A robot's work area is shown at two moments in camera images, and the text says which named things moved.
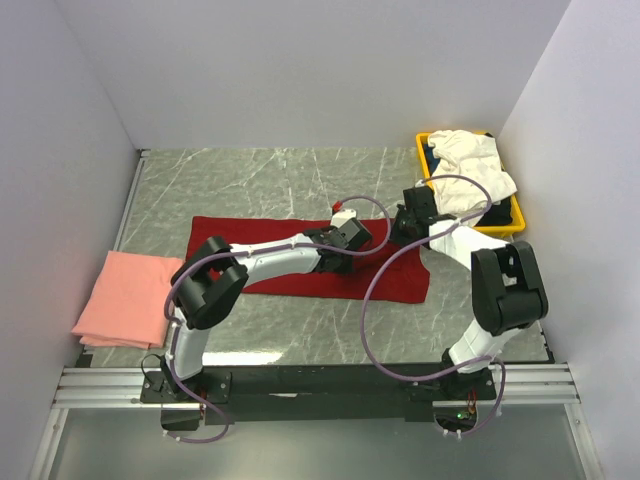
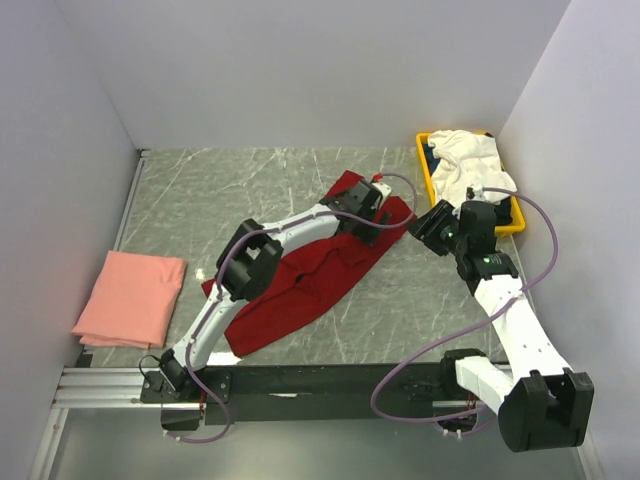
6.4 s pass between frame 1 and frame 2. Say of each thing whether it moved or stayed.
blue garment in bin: stayed
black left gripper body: moved
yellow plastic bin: stayed
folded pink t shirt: stayed
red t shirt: moved
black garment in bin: stayed
